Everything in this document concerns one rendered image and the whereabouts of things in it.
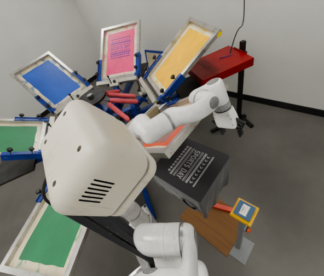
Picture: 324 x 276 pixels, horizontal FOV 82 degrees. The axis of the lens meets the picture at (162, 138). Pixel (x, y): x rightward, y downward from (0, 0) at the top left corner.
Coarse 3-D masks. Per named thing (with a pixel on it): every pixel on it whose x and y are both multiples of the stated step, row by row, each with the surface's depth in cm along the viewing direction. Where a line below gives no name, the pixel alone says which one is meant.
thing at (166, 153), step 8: (176, 104) 147; (184, 104) 141; (200, 120) 96; (184, 128) 91; (192, 128) 93; (176, 136) 90; (184, 136) 90; (168, 144) 89; (176, 144) 87; (152, 152) 95; (160, 152) 87; (168, 152) 85
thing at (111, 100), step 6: (108, 90) 228; (114, 90) 215; (120, 90) 232; (108, 96) 197; (114, 96) 199; (120, 96) 202; (126, 96) 204; (132, 96) 207; (108, 102) 185; (114, 102) 191; (120, 102) 193; (126, 102) 195; (132, 102) 197; (114, 108) 183; (120, 114) 182; (126, 120) 181
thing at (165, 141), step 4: (176, 128) 110; (180, 128) 106; (172, 132) 110; (176, 132) 105; (164, 136) 113; (168, 136) 109; (172, 136) 104; (160, 140) 112; (164, 140) 108; (168, 140) 104; (144, 144) 128; (148, 144) 122; (152, 144) 117; (156, 144) 112; (160, 144) 107; (164, 144) 103
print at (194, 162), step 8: (184, 152) 158; (192, 152) 155; (200, 152) 153; (176, 160) 154; (184, 160) 152; (192, 160) 150; (200, 160) 148; (208, 160) 146; (176, 168) 149; (184, 168) 147; (192, 168) 145; (200, 168) 144; (176, 176) 144; (184, 176) 142; (192, 176) 141; (200, 176) 139; (192, 184) 137
